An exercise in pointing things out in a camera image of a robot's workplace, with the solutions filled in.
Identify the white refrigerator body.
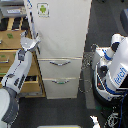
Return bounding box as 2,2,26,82
24,0,92,99

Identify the middle fridge drawer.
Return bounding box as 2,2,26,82
39,59,82,79

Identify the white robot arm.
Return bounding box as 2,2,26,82
0,32,41,128

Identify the wooden drawer cabinet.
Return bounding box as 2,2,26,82
0,18,45,97

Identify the green android sticker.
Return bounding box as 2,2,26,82
37,3,49,17

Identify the grey device on cabinet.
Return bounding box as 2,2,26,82
0,6,26,17

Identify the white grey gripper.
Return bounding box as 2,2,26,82
20,31,41,51

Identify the bottom fridge drawer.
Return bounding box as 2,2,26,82
43,78,79,99

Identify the white fridge door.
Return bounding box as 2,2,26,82
24,0,92,59

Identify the fridge drawer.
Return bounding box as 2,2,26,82
43,78,79,99
39,59,82,79

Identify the coiled cable on floor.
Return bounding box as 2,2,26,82
78,43,100,94

